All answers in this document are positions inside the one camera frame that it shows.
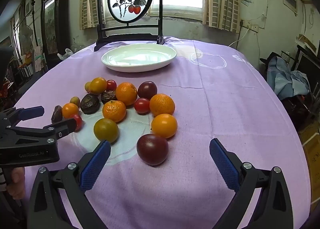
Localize wall socket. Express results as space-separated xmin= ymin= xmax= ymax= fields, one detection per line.
xmin=240 ymin=20 xmax=259 ymax=32

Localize white power cable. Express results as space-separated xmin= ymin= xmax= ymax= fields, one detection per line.
xmin=228 ymin=27 xmax=251 ymax=47

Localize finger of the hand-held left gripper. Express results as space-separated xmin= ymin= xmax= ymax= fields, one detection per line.
xmin=0 ymin=106 xmax=45 ymax=129
xmin=7 ymin=118 xmax=78 ymax=144

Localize small wrinkled passion fruit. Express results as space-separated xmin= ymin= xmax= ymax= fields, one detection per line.
xmin=101 ymin=90 xmax=118 ymax=104

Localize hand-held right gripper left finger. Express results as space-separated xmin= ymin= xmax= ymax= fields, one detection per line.
xmin=26 ymin=140 xmax=112 ymax=229

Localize large wrinkled passion fruit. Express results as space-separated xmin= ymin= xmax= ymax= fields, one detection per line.
xmin=80 ymin=93 xmax=101 ymax=115

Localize person's left hand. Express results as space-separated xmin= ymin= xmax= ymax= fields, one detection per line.
xmin=6 ymin=167 xmax=26 ymax=200

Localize dark wooden framed picture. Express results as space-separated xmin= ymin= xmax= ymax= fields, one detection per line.
xmin=41 ymin=0 xmax=73 ymax=62

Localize dark brown date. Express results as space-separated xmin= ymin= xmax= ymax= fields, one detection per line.
xmin=51 ymin=105 xmax=63 ymax=123

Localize white plastic bag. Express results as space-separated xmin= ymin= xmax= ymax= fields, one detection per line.
xmin=57 ymin=48 xmax=74 ymax=60

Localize white wall box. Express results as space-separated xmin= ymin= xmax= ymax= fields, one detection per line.
xmin=283 ymin=0 xmax=298 ymax=16

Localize greenish smooth orange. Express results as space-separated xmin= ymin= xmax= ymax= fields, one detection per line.
xmin=94 ymin=118 xmax=119 ymax=144

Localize large red tomato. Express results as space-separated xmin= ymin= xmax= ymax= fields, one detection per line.
xmin=134 ymin=98 xmax=151 ymax=115

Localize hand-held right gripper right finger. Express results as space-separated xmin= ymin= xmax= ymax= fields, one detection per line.
xmin=209 ymin=138 xmax=294 ymax=229

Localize purple tablecloth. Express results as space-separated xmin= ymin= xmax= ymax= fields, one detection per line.
xmin=12 ymin=36 xmax=310 ymax=229

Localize bumpy mandarin orange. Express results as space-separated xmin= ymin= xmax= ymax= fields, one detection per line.
xmin=102 ymin=100 xmax=127 ymax=123
xmin=149 ymin=93 xmax=175 ymax=117
xmin=115 ymin=82 xmax=138 ymax=106

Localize white oval plate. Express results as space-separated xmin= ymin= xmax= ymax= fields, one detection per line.
xmin=101 ymin=43 xmax=177 ymax=72

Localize smooth yellow-orange orange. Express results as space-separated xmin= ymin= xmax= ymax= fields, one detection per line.
xmin=89 ymin=77 xmax=108 ymax=95
xmin=151 ymin=113 xmax=178 ymax=139

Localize small smooth orange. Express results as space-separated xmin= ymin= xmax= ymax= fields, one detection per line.
xmin=62 ymin=103 xmax=80 ymax=119

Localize dark purple plum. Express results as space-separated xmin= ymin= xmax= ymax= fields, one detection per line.
xmin=136 ymin=134 xmax=169 ymax=166
xmin=137 ymin=81 xmax=158 ymax=100

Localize blue cloth pile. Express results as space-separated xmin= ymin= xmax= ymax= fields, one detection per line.
xmin=266 ymin=56 xmax=311 ymax=100

